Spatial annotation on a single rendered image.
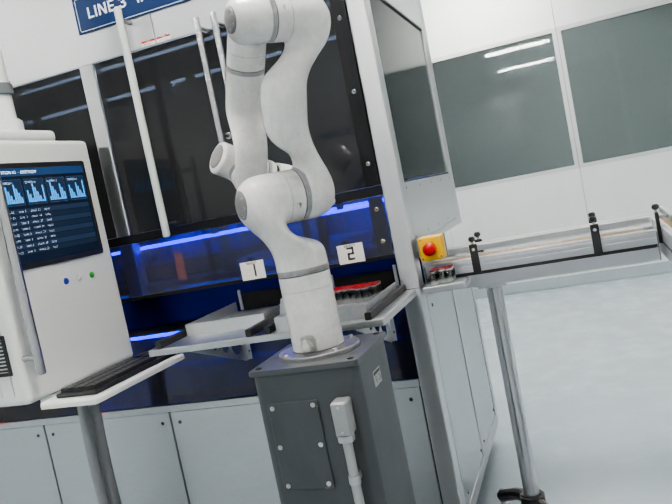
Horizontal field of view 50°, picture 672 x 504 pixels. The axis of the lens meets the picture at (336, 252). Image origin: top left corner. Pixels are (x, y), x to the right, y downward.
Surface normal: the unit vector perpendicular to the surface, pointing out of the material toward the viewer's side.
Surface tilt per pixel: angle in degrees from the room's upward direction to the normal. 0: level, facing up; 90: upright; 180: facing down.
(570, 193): 90
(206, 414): 90
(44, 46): 90
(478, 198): 90
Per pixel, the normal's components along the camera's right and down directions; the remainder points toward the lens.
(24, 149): 0.92, -0.15
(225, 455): -0.31, 0.14
